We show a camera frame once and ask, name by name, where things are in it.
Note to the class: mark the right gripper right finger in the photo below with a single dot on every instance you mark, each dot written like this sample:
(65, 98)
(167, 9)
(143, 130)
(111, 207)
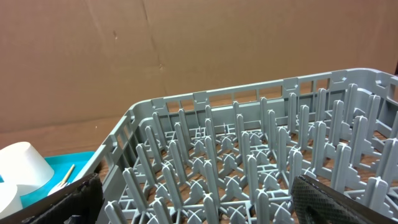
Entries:
(315, 202)

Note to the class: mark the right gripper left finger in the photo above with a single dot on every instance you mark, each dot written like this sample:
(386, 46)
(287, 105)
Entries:
(83, 199)

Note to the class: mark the grey plastic dishwasher rack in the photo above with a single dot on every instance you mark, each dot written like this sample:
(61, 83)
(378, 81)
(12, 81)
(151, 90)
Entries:
(233, 153)

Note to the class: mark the wooden chopstick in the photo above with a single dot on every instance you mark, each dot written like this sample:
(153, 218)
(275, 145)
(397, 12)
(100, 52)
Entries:
(68, 174)

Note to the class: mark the teal serving tray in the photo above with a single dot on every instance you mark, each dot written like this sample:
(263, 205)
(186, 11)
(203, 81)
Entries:
(60, 164)

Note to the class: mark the white small bowl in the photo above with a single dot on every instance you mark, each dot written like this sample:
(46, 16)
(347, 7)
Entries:
(9, 199)

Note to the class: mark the white paper cup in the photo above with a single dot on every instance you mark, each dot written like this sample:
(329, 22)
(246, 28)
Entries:
(23, 166)

